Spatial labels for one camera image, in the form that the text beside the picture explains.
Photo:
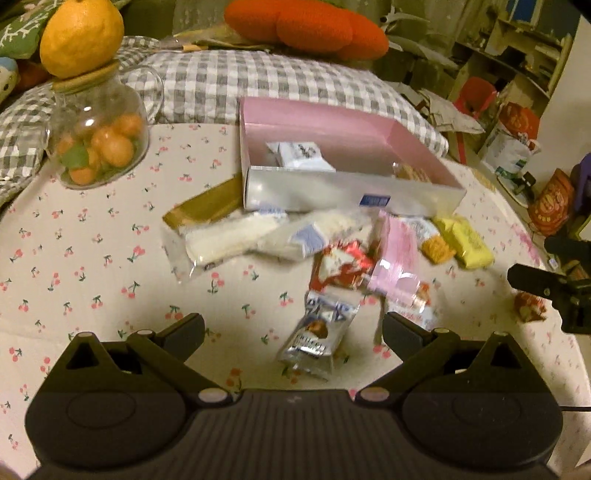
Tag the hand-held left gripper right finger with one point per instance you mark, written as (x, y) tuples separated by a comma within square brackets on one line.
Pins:
[(401, 332)]

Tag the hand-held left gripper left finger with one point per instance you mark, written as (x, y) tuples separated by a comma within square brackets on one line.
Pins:
[(184, 330)]

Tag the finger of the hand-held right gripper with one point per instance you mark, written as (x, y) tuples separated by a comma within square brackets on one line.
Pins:
[(535, 280), (568, 247)]

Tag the red snack packet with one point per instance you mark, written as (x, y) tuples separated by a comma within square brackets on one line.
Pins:
[(530, 307), (341, 265)]

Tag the clear packet orange cookie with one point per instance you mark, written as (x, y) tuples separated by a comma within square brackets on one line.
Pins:
[(422, 300)]

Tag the yellow snack packet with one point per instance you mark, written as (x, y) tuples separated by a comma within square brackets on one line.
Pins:
[(466, 242), (411, 173)]

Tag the pink snack packet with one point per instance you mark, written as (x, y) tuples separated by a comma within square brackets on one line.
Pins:
[(395, 251)]

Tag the silver blue chocolate packet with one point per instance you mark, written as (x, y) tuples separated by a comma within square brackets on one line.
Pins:
[(314, 332)]

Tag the white orange biscuit packet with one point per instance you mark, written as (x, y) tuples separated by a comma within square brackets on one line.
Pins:
[(436, 247)]

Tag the long clear rice cracker packet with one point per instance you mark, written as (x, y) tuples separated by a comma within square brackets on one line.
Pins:
[(221, 242)]

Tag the gold wrapper snack bar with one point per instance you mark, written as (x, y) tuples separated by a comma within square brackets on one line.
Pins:
[(207, 205)]

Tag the clear packet blue label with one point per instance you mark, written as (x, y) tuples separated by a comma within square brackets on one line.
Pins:
[(309, 235)]

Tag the white packet black print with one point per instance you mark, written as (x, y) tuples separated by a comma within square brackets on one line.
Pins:
[(300, 154)]

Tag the cream floral table cover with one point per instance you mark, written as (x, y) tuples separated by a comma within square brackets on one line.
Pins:
[(521, 240)]

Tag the orange printed bag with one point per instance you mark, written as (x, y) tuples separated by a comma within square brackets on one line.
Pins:
[(551, 203)]

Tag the cherry print tablecloth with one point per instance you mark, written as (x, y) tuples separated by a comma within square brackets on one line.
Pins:
[(92, 258)]

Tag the white orange sack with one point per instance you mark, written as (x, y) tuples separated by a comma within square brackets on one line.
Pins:
[(508, 143)]

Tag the red plastic chair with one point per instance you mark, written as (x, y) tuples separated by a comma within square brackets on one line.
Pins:
[(480, 94)]

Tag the crumpled printed paper sheet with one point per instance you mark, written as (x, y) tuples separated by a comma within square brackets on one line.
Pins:
[(443, 113)]

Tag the cluster of small orange fruits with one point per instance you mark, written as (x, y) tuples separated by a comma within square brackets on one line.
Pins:
[(104, 150)]

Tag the cluttered wooden shelf unit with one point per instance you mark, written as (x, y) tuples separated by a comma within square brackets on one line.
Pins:
[(517, 41)]

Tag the round glass jar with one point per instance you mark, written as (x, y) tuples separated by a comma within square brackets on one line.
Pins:
[(99, 124)]

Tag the grey checked pillow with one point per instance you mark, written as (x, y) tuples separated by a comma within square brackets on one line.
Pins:
[(221, 87)]

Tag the wooden jar lid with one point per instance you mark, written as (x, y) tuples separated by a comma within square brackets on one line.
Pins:
[(87, 83)]

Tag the grey office chair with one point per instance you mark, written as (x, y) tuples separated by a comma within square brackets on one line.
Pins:
[(401, 25)]

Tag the crinkled clear plastic bag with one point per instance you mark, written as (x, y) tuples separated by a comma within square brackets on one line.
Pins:
[(217, 39)]

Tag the small orange cushion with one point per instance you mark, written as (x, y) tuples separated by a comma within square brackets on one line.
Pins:
[(34, 74)]

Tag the blue monkey plush toy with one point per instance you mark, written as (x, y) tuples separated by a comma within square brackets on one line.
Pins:
[(7, 76)]

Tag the large orange citrus fruit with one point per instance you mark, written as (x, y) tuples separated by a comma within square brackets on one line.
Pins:
[(81, 37)]

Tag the star print curtain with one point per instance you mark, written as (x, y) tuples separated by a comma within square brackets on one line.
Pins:
[(198, 14)]

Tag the big orange pumpkin cushion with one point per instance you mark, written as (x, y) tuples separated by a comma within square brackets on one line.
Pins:
[(304, 25)]

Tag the green patterned cushion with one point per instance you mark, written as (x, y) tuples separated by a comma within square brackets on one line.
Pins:
[(21, 27)]

